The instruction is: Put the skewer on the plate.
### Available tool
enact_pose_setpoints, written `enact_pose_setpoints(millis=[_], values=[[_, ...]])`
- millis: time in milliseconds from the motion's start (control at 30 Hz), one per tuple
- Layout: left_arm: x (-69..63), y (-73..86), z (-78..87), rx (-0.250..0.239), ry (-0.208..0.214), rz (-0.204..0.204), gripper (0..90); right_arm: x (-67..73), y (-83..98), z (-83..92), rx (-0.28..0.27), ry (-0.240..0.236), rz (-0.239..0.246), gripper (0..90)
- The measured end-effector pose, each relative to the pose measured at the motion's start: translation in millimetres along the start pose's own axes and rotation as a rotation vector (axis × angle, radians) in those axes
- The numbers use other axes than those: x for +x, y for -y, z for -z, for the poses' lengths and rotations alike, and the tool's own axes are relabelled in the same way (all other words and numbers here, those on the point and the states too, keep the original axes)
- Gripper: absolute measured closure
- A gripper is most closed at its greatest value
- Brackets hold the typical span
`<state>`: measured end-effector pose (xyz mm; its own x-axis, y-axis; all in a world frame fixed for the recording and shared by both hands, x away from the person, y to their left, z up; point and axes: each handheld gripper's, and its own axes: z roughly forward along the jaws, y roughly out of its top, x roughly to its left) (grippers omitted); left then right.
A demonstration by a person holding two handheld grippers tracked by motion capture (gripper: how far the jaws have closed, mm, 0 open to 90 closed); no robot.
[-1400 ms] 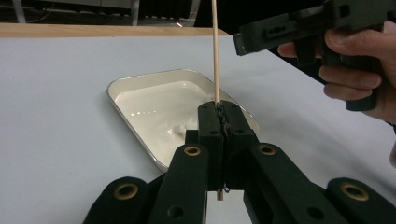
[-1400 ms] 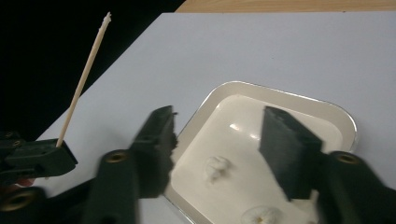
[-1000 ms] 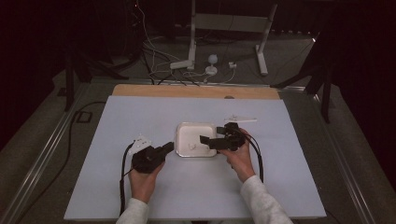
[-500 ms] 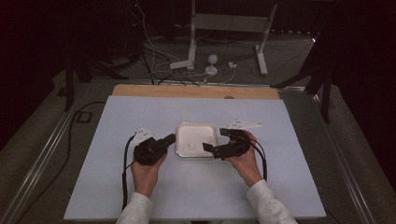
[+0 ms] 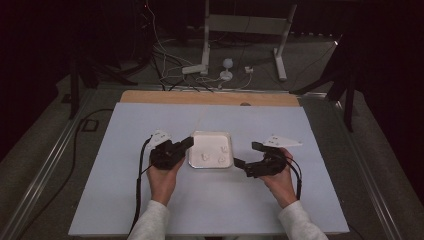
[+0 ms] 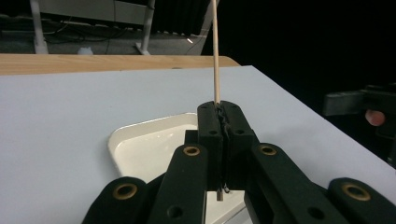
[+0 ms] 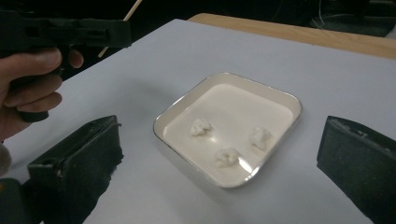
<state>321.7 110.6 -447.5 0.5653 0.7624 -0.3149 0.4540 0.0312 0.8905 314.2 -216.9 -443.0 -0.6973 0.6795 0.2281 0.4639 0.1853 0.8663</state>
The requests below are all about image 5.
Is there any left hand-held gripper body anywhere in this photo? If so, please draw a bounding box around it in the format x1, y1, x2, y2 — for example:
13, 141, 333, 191
145, 129, 187, 171

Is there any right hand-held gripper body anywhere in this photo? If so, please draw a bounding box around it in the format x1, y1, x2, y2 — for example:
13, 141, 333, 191
244, 133, 304, 179

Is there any square metal tray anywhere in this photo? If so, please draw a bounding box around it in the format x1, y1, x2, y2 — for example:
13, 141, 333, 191
187, 130, 234, 170

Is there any person's right hand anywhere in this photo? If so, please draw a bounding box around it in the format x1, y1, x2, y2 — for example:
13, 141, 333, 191
259, 147, 299, 210

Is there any person's left hand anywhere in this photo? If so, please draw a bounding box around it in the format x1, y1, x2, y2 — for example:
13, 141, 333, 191
146, 156, 186, 207

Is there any wooden board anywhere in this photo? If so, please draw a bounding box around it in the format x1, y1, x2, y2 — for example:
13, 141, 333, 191
119, 89, 301, 108

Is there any light blue table mat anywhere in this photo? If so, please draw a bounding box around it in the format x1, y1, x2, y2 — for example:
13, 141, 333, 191
67, 101, 351, 238

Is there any white power strip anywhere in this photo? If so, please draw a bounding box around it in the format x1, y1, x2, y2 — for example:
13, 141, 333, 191
181, 63, 208, 75

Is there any black tripod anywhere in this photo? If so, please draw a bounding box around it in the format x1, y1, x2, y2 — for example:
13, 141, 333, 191
289, 32, 357, 133
67, 49, 138, 120

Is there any white metal stand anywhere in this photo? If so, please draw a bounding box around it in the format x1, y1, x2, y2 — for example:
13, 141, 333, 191
200, 0, 298, 82

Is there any right hand-held gripper black cable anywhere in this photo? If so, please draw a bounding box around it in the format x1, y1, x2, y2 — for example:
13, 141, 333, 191
283, 155, 304, 201

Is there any hand-held gripper black cable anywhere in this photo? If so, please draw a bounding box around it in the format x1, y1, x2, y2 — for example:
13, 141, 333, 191
283, 155, 304, 201
129, 137, 154, 235

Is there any left hand-held gripper black cable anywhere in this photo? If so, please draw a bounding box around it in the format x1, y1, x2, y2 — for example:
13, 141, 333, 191
129, 137, 154, 235

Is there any white round-headed camera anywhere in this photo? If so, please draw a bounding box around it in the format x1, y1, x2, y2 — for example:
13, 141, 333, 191
219, 57, 235, 82

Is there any long black floor cable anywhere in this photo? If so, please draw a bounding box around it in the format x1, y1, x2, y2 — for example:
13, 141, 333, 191
15, 107, 115, 240

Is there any aluminium rail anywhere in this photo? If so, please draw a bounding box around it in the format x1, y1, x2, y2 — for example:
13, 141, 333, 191
0, 87, 98, 240
332, 99, 405, 240

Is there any white cable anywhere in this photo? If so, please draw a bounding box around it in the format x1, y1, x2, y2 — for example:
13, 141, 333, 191
146, 3, 201, 88

